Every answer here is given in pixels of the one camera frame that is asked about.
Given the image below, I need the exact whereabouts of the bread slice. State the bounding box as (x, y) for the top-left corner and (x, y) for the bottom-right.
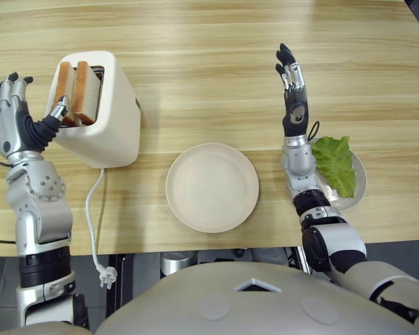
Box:
(52, 61), (76, 127)
(71, 60), (103, 126)

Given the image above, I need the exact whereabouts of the white round plate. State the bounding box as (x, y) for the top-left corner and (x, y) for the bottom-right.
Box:
(310, 137), (369, 212)

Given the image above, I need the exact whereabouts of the white cord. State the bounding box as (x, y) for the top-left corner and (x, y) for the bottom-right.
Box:
(85, 167), (118, 290)

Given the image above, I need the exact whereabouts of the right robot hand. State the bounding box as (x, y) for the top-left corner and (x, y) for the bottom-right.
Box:
(274, 43), (311, 138)

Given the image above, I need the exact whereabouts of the black cable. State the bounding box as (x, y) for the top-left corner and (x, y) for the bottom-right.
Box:
(306, 120), (322, 141)

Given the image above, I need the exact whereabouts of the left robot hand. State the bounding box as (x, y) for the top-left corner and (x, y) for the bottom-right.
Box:
(0, 71), (71, 157)

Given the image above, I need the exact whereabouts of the green lettuce leaf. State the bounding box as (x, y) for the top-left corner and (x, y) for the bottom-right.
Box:
(310, 135), (357, 199)

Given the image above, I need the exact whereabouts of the cream toaster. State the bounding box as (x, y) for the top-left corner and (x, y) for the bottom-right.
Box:
(43, 50), (142, 170)

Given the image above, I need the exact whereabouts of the cream round plate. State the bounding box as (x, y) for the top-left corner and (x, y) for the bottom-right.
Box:
(165, 142), (260, 234)

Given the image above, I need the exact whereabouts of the robot body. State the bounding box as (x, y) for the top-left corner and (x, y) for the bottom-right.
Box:
(94, 261), (419, 335)

